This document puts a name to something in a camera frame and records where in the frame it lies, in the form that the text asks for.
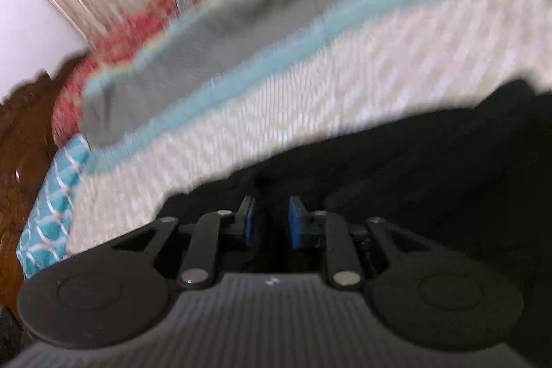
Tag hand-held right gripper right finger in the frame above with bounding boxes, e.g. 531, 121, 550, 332
287, 196, 436, 289

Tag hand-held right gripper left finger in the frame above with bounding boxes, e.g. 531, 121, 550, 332
112, 196, 266, 289

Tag black pants with zipper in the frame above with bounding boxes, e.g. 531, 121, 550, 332
166, 79, 552, 308

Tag grey and teal quilted bedsheet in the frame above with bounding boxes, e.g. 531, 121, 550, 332
69, 0, 552, 257

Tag teal diamond patterned mattress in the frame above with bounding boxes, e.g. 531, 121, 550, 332
16, 133, 91, 280

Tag red patterned blanket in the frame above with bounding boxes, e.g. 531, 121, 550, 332
52, 0, 225, 149

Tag brown wooden bed frame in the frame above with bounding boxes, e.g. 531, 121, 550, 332
0, 55, 93, 321

